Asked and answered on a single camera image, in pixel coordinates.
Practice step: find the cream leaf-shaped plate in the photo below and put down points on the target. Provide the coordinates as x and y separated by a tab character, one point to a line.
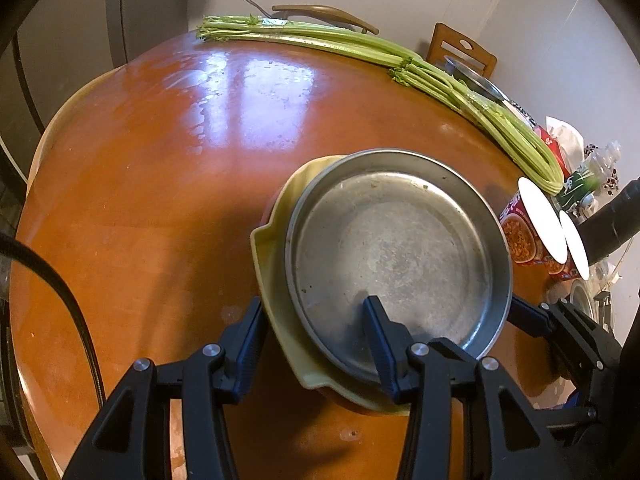
275	270

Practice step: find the grey refrigerator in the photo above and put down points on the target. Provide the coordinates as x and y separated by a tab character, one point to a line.
60	35

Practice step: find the green celery bunch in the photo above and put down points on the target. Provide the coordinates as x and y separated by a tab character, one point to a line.
500	130
300	37

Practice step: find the large steel bowl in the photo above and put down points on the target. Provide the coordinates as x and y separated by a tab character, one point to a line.
580	300

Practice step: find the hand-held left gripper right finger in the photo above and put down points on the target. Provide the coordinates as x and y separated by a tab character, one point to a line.
380	345

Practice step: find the steel cooking pot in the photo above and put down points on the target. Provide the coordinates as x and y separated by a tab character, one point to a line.
475	80

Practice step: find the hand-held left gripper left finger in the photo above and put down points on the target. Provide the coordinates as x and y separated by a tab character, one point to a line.
250	345

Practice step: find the red tissue pack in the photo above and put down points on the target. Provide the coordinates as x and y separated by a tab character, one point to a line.
550	142

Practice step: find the black thermos flask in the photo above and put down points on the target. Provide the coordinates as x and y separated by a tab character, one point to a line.
610	225

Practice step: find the wooden chair with cutout back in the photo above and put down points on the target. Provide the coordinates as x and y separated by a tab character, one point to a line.
445	45

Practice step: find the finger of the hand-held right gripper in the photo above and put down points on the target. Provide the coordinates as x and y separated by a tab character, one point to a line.
530	317
575	417

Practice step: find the clear bottle with green label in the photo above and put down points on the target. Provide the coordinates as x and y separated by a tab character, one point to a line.
597	165

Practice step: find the round steel pan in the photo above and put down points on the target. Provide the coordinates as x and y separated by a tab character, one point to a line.
390	260

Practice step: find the red instant noodle cup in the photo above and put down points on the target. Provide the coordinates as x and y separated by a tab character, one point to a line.
560	265
520	240

